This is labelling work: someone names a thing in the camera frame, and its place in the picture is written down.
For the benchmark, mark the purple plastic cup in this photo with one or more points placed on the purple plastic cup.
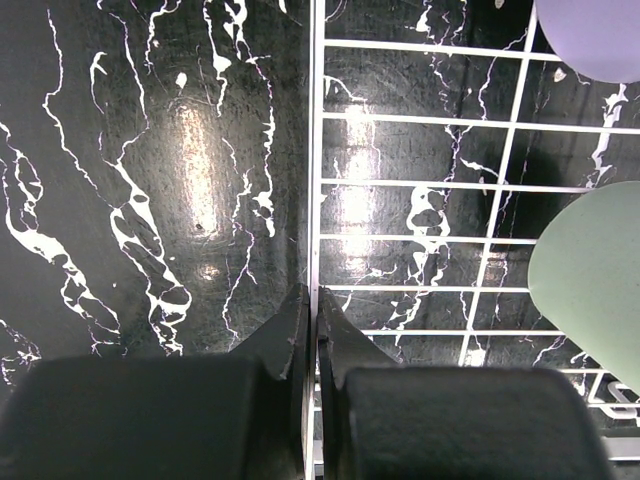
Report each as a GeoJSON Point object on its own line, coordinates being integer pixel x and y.
{"type": "Point", "coordinates": [598, 39]}

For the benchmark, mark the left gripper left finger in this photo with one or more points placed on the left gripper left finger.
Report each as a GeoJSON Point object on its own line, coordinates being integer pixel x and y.
{"type": "Point", "coordinates": [237, 415]}

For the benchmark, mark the black marble mat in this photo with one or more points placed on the black marble mat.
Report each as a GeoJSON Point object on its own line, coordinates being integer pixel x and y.
{"type": "Point", "coordinates": [155, 174]}

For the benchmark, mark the white wire dish rack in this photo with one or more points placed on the white wire dish rack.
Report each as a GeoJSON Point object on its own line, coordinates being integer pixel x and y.
{"type": "Point", "coordinates": [445, 136]}

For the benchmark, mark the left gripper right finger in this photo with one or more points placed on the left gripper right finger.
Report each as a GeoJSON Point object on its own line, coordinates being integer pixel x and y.
{"type": "Point", "coordinates": [385, 420]}

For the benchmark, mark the green plastic cup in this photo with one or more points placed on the green plastic cup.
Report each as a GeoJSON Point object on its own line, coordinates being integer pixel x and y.
{"type": "Point", "coordinates": [583, 276]}

